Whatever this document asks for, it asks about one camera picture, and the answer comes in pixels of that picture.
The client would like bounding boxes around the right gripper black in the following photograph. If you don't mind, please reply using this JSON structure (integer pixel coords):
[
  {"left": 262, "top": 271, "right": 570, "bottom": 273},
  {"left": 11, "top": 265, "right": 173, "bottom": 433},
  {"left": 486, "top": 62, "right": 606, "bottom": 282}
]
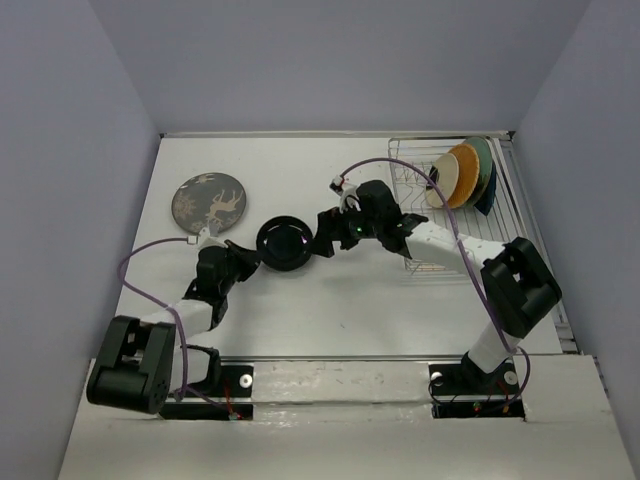
[{"left": 308, "top": 199, "right": 382, "bottom": 257}]

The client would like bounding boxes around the black glossy plate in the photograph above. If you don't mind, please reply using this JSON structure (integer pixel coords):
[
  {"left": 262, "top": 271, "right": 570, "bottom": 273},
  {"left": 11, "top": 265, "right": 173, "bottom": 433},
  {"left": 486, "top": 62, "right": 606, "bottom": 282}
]
[{"left": 256, "top": 215, "right": 313, "bottom": 272}]

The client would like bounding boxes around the grey deer pattern plate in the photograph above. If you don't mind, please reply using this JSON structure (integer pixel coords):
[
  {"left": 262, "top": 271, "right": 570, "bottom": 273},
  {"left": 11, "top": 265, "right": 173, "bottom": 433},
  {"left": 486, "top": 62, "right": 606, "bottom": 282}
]
[{"left": 171, "top": 172, "right": 247, "bottom": 234}]

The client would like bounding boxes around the cream plate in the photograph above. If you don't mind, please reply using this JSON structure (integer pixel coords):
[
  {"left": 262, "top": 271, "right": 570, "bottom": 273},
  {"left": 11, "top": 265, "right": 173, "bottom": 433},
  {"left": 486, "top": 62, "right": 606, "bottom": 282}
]
[{"left": 425, "top": 153, "right": 460, "bottom": 208}]

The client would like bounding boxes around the woven bamboo plate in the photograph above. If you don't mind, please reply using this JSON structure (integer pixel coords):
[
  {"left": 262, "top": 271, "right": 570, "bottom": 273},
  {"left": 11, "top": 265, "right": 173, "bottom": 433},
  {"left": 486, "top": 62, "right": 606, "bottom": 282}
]
[{"left": 448, "top": 143, "right": 480, "bottom": 209}]

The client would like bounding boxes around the dark blue leaf dish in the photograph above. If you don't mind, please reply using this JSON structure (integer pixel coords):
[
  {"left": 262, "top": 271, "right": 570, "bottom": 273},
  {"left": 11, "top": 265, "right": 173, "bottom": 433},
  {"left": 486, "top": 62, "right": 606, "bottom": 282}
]
[{"left": 474, "top": 163, "right": 497, "bottom": 216}]

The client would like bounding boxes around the teal flower plate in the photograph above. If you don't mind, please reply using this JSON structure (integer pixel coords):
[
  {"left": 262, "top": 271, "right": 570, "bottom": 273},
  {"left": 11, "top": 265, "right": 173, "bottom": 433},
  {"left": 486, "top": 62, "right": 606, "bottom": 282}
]
[{"left": 465, "top": 136, "right": 493, "bottom": 207}]

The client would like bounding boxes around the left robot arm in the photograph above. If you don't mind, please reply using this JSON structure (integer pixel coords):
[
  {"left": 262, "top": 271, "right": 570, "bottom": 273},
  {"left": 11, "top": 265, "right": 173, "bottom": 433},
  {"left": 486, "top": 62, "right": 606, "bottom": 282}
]
[{"left": 86, "top": 240, "right": 260, "bottom": 414}]

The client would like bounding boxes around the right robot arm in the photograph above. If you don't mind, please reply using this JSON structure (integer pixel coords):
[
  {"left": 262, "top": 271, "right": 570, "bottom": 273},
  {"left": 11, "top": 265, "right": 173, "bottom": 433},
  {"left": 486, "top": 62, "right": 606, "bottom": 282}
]
[{"left": 311, "top": 177, "right": 562, "bottom": 392}]

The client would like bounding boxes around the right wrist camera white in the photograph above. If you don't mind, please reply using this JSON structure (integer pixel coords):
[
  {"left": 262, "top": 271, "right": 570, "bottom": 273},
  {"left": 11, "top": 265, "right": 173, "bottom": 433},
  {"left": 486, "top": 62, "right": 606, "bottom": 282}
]
[{"left": 329, "top": 175, "right": 359, "bottom": 213}]

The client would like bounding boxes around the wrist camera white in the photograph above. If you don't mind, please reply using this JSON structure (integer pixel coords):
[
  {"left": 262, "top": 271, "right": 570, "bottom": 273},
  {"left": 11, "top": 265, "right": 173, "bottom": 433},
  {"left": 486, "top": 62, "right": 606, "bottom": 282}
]
[
  {"left": 329, "top": 175, "right": 359, "bottom": 213},
  {"left": 187, "top": 226, "right": 224, "bottom": 250}
]

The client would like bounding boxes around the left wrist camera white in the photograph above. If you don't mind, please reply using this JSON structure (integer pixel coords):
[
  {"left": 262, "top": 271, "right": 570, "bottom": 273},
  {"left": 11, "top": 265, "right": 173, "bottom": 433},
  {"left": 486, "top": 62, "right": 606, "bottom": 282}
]
[{"left": 187, "top": 226, "right": 224, "bottom": 250}]

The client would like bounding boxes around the metal wire dish rack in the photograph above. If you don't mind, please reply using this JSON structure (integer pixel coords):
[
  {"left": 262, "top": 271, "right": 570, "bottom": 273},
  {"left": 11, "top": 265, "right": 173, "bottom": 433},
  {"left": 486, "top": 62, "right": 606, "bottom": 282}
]
[{"left": 388, "top": 135, "right": 501, "bottom": 274}]

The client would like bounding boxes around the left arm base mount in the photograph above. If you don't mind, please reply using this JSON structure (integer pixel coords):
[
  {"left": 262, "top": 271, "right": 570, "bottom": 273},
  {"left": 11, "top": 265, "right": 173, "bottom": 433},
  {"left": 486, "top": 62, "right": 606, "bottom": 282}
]
[{"left": 158, "top": 364, "right": 254, "bottom": 422}]

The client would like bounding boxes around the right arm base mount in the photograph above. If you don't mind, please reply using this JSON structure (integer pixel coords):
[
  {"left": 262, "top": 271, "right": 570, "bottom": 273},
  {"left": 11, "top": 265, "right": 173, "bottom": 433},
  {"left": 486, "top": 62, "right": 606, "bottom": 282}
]
[{"left": 428, "top": 362, "right": 526, "bottom": 419}]

